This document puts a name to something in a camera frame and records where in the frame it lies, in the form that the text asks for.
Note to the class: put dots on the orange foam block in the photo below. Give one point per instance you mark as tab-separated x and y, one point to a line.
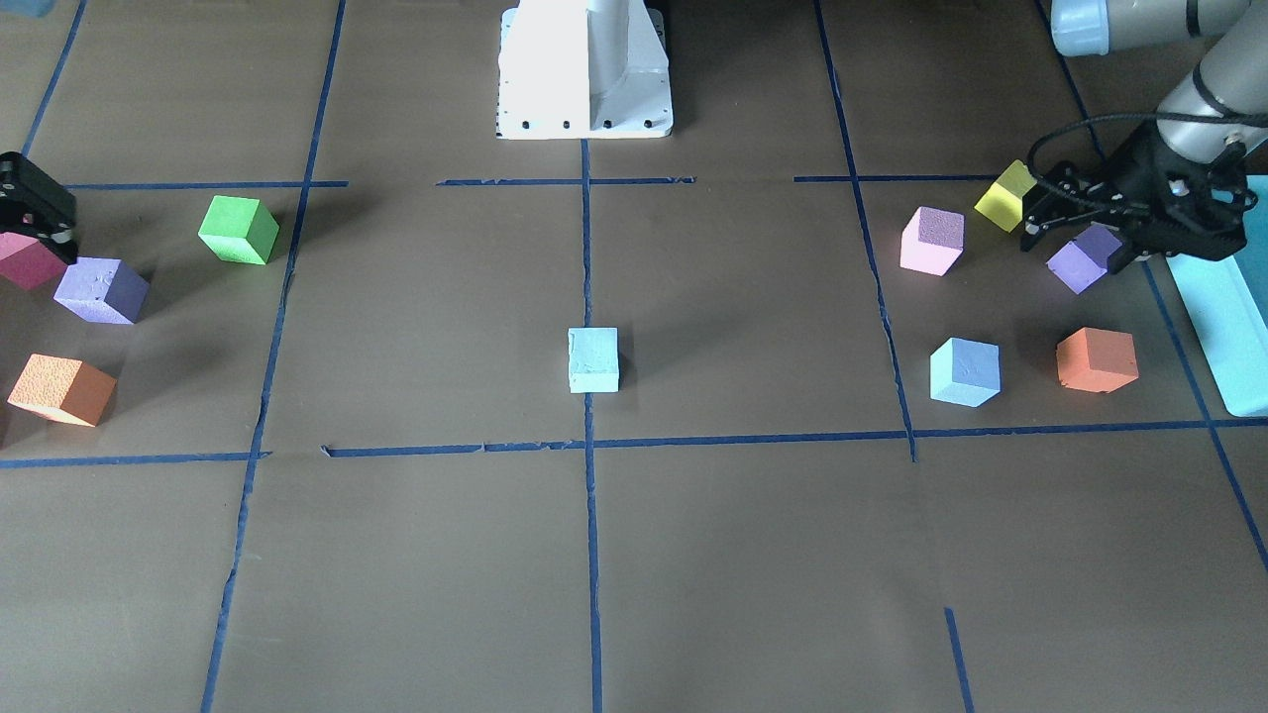
68	391
1097	360

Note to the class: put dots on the green foam block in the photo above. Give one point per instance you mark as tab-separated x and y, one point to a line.
239	229

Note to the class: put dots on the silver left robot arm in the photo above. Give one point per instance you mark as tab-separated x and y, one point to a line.
1224	90

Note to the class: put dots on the light blue foam block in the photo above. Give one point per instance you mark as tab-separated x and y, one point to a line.
593	360

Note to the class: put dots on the red foam block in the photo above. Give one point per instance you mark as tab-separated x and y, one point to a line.
27	262

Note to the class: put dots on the purple foam block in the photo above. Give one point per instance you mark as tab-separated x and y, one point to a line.
102	290
1085	259

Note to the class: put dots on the cyan plastic bin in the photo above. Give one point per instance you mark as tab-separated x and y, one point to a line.
1227	304

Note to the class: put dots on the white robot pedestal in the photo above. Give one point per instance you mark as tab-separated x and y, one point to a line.
583	70

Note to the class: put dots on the yellow foam block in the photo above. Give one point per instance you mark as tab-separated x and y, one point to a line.
1002	204

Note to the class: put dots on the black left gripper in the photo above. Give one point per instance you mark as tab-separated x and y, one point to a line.
1132	168

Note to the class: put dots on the pink foam block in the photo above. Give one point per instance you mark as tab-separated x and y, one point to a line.
932	241

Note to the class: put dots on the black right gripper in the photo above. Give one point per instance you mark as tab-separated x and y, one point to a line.
30	201

